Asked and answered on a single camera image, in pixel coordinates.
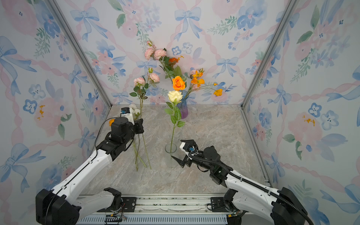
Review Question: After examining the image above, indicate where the clear glass jar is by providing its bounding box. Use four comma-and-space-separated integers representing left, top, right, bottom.
165, 143, 177, 168

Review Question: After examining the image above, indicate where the blue purple glass vase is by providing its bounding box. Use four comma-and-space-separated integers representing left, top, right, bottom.
177, 91, 188, 119

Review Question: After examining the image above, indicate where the cream yellow rose stem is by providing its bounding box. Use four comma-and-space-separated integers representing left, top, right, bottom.
165, 91, 185, 143

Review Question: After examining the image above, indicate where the small pink rose stem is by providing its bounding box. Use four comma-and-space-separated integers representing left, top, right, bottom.
129, 67, 161, 170

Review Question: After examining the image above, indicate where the orange poppy stem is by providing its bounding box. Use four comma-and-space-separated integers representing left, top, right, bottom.
187, 68, 223, 97

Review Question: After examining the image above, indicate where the dark orange gerbera stem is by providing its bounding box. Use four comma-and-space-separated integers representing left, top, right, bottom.
168, 56, 183, 78

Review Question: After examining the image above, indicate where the pink rose bunch stem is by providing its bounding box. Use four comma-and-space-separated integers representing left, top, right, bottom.
144, 40, 173, 80

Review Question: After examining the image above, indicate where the white cream rose stem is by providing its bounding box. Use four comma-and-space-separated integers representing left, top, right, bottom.
129, 104, 147, 171

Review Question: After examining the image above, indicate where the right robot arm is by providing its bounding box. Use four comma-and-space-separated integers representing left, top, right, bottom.
174, 139, 313, 225

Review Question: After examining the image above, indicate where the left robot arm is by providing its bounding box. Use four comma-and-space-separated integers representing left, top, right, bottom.
36, 117, 144, 225

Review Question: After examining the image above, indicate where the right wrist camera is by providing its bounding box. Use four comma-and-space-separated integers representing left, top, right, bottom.
180, 142, 198, 159

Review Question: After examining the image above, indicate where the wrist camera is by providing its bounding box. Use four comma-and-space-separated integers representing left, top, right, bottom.
121, 107, 135, 125
180, 142, 198, 159

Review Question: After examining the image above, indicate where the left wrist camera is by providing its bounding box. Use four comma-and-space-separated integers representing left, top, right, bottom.
121, 107, 135, 125

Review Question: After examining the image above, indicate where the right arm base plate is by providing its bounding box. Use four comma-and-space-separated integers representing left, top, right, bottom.
207, 197, 239, 213

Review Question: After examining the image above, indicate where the aluminium rail frame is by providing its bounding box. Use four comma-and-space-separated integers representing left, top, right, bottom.
50, 193, 290, 225

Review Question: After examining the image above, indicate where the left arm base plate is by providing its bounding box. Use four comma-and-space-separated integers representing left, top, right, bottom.
97, 197, 137, 213

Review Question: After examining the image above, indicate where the left corner aluminium post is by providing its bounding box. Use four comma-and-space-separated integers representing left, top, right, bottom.
45, 0, 112, 108

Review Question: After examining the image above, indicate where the corner aluminium post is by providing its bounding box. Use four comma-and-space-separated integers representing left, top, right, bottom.
241, 0, 298, 110
45, 0, 112, 108

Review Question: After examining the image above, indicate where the right corner aluminium post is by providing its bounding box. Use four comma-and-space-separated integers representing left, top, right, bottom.
241, 0, 298, 110

